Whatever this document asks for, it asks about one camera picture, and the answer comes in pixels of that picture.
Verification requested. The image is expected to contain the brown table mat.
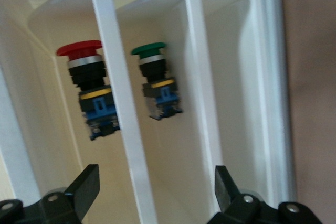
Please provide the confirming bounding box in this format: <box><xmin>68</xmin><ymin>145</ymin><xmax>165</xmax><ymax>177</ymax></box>
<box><xmin>280</xmin><ymin>0</ymin><xmax>336</xmax><ymax>224</ymax></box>

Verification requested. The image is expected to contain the red push button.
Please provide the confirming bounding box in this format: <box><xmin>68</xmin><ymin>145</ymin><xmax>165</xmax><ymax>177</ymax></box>
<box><xmin>56</xmin><ymin>39</ymin><xmax>121</xmax><ymax>141</ymax></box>

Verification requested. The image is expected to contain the green push button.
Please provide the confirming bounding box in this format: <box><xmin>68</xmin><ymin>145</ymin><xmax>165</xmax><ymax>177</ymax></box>
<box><xmin>131</xmin><ymin>41</ymin><xmax>184</xmax><ymax>122</ymax></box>

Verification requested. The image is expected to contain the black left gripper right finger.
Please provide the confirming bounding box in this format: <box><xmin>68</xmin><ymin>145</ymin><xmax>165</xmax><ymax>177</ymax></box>
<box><xmin>207</xmin><ymin>165</ymin><xmax>323</xmax><ymax>224</ymax></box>

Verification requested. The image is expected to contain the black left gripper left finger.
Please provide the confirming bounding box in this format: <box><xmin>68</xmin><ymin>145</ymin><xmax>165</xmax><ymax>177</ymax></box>
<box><xmin>0</xmin><ymin>164</ymin><xmax>100</xmax><ymax>224</ymax></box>

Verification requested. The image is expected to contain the white plastic drawer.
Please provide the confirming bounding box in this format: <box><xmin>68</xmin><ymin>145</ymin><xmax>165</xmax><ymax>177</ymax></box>
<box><xmin>0</xmin><ymin>0</ymin><xmax>299</xmax><ymax>224</ymax></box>

